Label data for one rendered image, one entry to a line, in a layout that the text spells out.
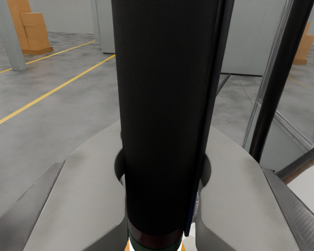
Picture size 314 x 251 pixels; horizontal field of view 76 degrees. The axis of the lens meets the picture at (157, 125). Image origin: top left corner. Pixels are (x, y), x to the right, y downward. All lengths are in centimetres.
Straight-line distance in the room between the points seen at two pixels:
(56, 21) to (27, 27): 637
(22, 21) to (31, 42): 63
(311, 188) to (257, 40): 537
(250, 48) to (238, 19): 74
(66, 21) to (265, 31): 1128
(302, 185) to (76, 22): 1384
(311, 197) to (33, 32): 825
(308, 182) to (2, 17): 622
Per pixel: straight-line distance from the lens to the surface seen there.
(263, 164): 153
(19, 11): 844
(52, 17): 1478
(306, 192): 54
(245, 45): 575
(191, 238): 20
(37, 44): 831
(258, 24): 575
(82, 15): 1378
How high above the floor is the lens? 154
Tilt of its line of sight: 31 degrees down
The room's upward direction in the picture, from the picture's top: 2 degrees clockwise
